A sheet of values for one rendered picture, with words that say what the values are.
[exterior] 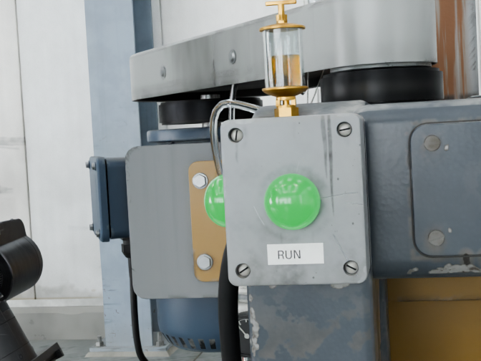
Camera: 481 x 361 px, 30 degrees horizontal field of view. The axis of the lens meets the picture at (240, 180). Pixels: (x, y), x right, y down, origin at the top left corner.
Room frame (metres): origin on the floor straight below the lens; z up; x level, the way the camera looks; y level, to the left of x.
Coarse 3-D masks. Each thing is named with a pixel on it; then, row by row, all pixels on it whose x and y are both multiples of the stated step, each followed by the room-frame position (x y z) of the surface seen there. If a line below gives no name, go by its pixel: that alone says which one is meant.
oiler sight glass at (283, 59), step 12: (264, 36) 0.55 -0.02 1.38; (276, 36) 0.55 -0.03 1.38; (288, 36) 0.55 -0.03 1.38; (300, 36) 0.55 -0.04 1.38; (264, 48) 0.56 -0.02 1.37; (276, 48) 0.55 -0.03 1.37; (288, 48) 0.55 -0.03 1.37; (300, 48) 0.55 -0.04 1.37; (264, 60) 0.56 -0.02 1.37; (276, 60) 0.55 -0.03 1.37; (288, 60) 0.55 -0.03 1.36; (300, 60) 0.55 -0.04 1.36; (264, 72) 0.56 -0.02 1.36; (276, 72) 0.55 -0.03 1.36; (288, 72) 0.55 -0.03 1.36; (300, 72) 0.55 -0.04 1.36; (276, 84) 0.55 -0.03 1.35; (288, 84) 0.55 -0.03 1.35; (300, 84) 0.55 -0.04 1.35
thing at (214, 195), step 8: (216, 184) 0.50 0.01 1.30; (208, 192) 0.50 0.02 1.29; (216, 192) 0.49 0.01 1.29; (208, 200) 0.49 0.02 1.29; (216, 200) 0.49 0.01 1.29; (208, 208) 0.50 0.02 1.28; (216, 208) 0.49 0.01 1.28; (224, 208) 0.49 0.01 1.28; (216, 216) 0.49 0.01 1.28; (224, 216) 0.49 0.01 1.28; (224, 224) 0.50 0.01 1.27
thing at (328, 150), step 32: (224, 128) 0.48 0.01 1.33; (256, 128) 0.48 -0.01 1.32; (288, 128) 0.47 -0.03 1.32; (320, 128) 0.47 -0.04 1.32; (352, 128) 0.47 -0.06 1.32; (224, 160) 0.48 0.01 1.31; (256, 160) 0.48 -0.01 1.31; (288, 160) 0.48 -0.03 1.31; (320, 160) 0.47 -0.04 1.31; (352, 160) 0.47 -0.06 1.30; (224, 192) 0.48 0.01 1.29; (256, 192) 0.48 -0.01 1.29; (320, 192) 0.47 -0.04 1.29; (352, 192) 0.47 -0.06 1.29; (256, 224) 0.48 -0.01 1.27; (320, 224) 0.47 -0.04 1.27; (352, 224) 0.47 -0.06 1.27; (256, 256) 0.48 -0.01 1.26; (352, 256) 0.47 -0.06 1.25
